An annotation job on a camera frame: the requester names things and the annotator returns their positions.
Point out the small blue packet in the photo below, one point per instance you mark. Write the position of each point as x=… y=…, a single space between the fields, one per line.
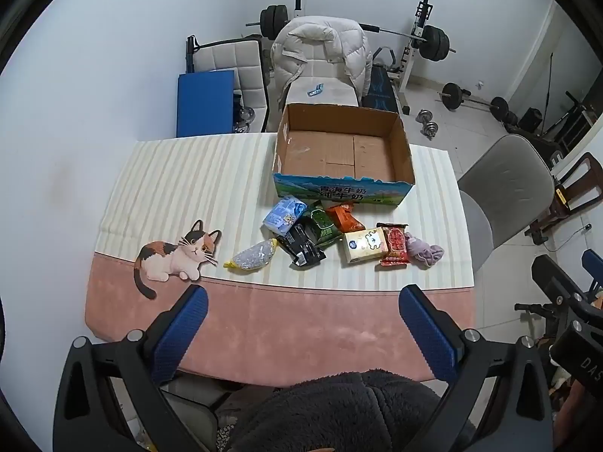
x=315 y=90

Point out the black weight bench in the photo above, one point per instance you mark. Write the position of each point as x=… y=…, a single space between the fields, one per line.
x=380 y=87

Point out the short floor barbell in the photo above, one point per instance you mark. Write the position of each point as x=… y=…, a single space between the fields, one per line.
x=453 y=96

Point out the red snack packet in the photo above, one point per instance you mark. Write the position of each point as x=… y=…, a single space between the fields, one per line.
x=395 y=245

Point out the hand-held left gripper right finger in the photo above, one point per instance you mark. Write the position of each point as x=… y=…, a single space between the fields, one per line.
x=428 y=334

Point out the wooden chair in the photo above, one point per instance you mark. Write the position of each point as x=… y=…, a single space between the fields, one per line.
x=582 y=183

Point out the white quilted folding chair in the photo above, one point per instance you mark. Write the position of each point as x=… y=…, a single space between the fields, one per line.
x=235 y=59

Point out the striped cat print tablecloth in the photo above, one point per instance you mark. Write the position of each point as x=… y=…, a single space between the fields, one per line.
x=282 y=320

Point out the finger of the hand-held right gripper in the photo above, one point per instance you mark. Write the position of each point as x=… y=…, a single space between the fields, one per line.
x=594 y=268
x=560 y=278

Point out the green snack packet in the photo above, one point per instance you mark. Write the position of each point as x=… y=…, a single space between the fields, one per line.
x=322 y=226

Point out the white upholstered chair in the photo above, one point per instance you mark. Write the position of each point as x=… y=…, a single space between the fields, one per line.
x=329 y=94

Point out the silver and yellow packet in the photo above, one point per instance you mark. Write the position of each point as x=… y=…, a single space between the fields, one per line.
x=252 y=256

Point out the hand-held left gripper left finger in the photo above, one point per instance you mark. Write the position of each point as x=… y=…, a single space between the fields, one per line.
x=181 y=334

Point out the chrome dumbbell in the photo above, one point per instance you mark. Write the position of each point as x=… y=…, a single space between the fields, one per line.
x=431 y=130
x=424 y=114

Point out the blue board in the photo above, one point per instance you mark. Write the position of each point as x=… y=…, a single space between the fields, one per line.
x=205 y=103

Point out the barbell with black plates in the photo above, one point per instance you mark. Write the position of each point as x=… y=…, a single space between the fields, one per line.
x=273 y=21

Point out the black folding rack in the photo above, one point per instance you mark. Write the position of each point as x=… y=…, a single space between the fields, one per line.
x=577 y=117

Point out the thin black pole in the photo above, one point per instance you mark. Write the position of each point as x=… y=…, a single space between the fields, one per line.
x=549 y=89

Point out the white barbell rack stand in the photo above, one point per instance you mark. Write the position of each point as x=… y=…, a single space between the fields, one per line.
x=409 y=70

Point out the yellow tissue pack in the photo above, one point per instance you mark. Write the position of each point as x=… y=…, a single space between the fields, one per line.
x=363 y=245

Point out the orange snack packet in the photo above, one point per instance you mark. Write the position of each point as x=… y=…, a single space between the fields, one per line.
x=346 y=219

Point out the person's dark fleece clothing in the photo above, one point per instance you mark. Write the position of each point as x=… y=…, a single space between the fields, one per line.
x=339 y=414

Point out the cardboard box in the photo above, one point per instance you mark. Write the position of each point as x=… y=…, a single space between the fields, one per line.
x=339 y=150

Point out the black speaker box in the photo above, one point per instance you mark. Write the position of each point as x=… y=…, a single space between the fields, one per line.
x=531 y=120

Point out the black packet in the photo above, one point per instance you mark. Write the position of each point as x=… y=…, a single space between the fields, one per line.
x=304 y=242

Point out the grey chair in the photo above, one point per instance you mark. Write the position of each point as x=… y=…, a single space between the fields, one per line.
x=509 y=183

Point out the person's right forearm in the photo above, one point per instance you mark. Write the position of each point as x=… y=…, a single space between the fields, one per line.
x=584 y=419

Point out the white puffer jacket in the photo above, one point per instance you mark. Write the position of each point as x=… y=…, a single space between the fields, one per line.
x=315 y=42

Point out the light blue packet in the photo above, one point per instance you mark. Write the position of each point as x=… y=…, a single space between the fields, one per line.
x=284 y=214

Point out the purple cloth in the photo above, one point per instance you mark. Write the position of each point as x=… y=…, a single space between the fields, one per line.
x=424 y=250

